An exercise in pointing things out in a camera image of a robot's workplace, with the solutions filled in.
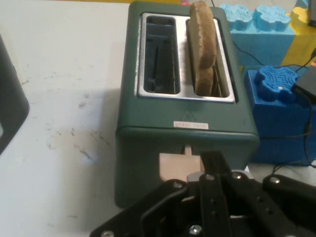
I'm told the brown toast slice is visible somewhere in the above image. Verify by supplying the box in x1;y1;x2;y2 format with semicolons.
187;0;217;96

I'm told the dark blue knobbed block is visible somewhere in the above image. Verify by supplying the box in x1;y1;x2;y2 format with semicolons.
243;65;316;166

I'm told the dark green two-slot toaster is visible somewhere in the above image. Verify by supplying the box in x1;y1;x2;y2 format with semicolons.
115;1;260;208

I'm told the light blue knobbed block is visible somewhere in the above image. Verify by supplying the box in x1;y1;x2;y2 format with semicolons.
218;3;297;68

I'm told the beige toaster lever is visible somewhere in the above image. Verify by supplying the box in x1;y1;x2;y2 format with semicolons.
159;145;205;182

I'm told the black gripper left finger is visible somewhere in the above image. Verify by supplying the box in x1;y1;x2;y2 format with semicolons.
90;150;234;237

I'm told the thin black cable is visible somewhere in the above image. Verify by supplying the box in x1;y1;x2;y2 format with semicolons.
233;41;263;67
259;87;316;170

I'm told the black rounded appliance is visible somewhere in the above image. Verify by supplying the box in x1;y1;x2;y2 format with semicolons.
0;34;30;156

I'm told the yellow knobbed block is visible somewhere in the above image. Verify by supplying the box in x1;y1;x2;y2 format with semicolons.
280;0;316;66

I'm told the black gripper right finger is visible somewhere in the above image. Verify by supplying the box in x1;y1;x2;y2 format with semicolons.
231;170;316;237

